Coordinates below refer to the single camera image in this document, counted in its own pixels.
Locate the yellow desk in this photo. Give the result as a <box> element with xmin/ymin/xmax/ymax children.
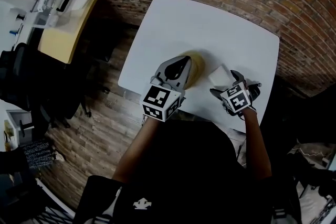
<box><xmin>37</xmin><ymin>0</ymin><xmax>101</xmax><ymax>65</ymax></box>

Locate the black pouch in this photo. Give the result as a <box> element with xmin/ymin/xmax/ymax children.
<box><xmin>246</xmin><ymin>82</ymin><xmax>263</xmax><ymax>102</ymax></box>

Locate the person's left forearm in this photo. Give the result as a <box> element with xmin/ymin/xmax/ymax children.
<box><xmin>112</xmin><ymin>116</ymin><xmax>161</xmax><ymax>185</ymax></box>

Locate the white metal rack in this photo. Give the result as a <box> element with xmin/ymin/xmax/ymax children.
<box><xmin>34</xmin><ymin>177</ymin><xmax>77</xmax><ymax>224</ymax></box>

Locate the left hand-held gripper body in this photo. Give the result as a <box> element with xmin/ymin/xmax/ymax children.
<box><xmin>142</xmin><ymin>72</ymin><xmax>187</xmax><ymax>123</ymax></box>

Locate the clear plastic storage bin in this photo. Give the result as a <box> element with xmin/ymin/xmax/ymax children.
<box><xmin>31</xmin><ymin>0</ymin><xmax>90</xmax><ymax>30</ymax></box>

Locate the tan round basket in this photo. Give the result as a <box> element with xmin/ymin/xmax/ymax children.
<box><xmin>178</xmin><ymin>49</ymin><xmax>207</xmax><ymax>91</ymax></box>

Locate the white cabinet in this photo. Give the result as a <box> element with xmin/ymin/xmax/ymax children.
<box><xmin>6</xmin><ymin>109</ymin><xmax>35</xmax><ymax>145</ymax></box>

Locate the white table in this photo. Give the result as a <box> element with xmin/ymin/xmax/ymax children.
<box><xmin>117</xmin><ymin>0</ymin><xmax>280</xmax><ymax>140</ymax></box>

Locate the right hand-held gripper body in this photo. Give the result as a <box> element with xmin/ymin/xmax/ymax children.
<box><xmin>218</xmin><ymin>81</ymin><xmax>258</xmax><ymax>116</ymax></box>

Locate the person's black clothing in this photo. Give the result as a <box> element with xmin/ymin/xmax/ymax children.
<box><xmin>73</xmin><ymin>120</ymin><xmax>301</xmax><ymax>224</ymax></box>

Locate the white side desk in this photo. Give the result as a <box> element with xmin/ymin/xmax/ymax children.
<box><xmin>0</xmin><ymin>0</ymin><xmax>40</xmax><ymax>51</ymax></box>

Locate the person's right forearm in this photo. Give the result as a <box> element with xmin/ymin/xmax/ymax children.
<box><xmin>240</xmin><ymin>107</ymin><xmax>273</xmax><ymax>182</ymax></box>

